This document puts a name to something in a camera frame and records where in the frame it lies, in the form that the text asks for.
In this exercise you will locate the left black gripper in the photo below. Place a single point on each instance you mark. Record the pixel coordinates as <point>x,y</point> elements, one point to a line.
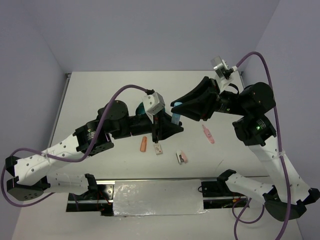
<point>162,127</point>

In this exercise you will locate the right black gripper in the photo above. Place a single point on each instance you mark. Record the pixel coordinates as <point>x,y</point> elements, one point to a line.
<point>198,102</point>

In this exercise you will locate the pink highlighter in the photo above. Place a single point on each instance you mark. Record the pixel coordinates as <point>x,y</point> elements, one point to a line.
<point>208,134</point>

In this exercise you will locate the blue cap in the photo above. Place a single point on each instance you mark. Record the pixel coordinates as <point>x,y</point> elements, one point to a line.
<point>177,104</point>

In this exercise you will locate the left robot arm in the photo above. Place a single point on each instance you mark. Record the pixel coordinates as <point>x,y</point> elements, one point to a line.
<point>38,174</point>

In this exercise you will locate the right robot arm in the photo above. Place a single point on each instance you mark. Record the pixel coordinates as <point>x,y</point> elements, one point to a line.
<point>255,130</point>

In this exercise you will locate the white staples box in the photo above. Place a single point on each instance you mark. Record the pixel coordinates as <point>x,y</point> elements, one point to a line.
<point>158,149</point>

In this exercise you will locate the orange transparent cap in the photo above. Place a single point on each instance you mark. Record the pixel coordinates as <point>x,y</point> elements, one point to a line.
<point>143,145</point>

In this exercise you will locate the teal round organizer container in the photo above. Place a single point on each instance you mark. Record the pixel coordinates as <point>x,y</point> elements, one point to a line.
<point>140,110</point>

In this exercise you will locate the pink white stapler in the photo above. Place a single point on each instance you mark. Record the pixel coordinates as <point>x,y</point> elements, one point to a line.
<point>181,157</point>

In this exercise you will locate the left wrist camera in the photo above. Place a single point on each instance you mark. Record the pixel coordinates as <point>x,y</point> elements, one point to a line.
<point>153,104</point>

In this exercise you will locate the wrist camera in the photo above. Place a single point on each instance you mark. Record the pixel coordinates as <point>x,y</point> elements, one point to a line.
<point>223,73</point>
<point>153,104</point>

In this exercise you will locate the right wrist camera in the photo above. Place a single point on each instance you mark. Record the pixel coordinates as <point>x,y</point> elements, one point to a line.
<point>223,73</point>

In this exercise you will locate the foil covered base plate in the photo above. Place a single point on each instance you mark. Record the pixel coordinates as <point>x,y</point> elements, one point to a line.
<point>157,198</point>

